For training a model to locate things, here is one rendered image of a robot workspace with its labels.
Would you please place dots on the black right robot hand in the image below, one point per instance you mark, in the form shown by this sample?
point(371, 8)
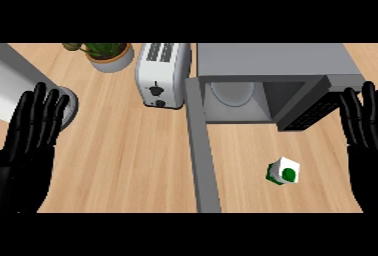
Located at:
point(364, 140)

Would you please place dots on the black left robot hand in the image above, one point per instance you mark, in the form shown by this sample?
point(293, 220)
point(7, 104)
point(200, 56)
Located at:
point(27, 133)

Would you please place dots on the white and green milk carton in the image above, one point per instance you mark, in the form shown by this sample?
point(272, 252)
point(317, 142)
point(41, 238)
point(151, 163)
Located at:
point(284, 171)

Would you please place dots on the grey microwave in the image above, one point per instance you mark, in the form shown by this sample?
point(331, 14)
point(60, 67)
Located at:
point(275, 83)

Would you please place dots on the grey microwave door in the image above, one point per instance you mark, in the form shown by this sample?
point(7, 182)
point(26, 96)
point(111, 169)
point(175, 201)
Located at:
point(203, 150)

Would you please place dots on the grey round plate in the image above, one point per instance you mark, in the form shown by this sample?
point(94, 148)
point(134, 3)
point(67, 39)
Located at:
point(70, 108)

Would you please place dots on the pale grey appliance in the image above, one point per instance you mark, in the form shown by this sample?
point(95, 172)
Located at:
point(20, 85)

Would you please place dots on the potted green plant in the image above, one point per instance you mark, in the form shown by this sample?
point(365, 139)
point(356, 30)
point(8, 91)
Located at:
point(105, 55)

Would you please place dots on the white toaster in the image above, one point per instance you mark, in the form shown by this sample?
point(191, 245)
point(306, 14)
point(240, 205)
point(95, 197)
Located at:
point(163, 75)

